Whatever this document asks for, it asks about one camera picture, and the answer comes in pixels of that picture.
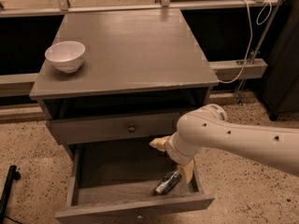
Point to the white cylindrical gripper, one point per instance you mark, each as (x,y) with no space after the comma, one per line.
(172,150)

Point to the silver blue redbull can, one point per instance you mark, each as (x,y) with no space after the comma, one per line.
(169,181)

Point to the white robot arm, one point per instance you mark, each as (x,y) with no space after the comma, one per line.
(208,126)

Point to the round brass drawer knob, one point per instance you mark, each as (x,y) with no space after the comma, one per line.
(131,128)

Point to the open grey wooden drawer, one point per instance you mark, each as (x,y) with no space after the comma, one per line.
(114,180)

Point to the closed grey upper drawer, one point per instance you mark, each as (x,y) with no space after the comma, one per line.
(114,127)

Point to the grey wooden drawer cabinet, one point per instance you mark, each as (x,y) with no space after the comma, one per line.
(121,103)

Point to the dark cabinet at right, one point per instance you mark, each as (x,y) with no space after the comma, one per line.
(280,85)

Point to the white ceramic bowl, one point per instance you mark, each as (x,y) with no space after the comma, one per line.
(66,56)

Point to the black pole on floor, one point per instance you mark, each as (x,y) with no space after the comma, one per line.
(12,175)

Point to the slanted metal support rod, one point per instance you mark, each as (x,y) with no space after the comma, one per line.
(250,60)

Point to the grey metal railing frame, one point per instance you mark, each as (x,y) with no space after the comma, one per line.
(130,5)

